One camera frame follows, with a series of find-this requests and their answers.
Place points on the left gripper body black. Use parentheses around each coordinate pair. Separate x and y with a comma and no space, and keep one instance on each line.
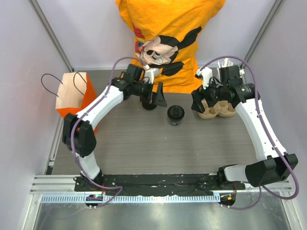
(146,90)

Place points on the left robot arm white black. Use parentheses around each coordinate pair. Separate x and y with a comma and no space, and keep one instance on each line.
(78,130)

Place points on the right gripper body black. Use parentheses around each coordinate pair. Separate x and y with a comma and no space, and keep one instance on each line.
(212,94)

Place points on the white slotted cable duct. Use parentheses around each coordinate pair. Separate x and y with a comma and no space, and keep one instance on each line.
(94,198)

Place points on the orange paper bag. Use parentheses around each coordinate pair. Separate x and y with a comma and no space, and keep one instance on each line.
(75,92)

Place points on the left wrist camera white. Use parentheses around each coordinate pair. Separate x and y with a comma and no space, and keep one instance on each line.
(150,74)

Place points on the lower pulp cup carrier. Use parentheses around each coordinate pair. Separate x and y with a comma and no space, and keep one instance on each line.
(221,109)

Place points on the black plastic cup lid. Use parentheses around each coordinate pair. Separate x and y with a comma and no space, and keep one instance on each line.
(175,109)

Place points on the black ribbed cup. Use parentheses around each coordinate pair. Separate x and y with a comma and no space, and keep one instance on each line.
(148,106)

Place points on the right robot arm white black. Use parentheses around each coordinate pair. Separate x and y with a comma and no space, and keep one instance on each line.
(272,158)

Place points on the aluminium frame rail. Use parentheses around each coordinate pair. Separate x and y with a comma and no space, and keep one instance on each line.
(52,36)

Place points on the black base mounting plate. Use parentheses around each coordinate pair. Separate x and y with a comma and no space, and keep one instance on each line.
(191,184)

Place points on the orange cartoon mouse cloth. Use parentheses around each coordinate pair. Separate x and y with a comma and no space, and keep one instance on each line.
(165,36)

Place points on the black cup from stack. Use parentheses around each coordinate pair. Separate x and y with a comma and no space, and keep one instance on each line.
(175,119)

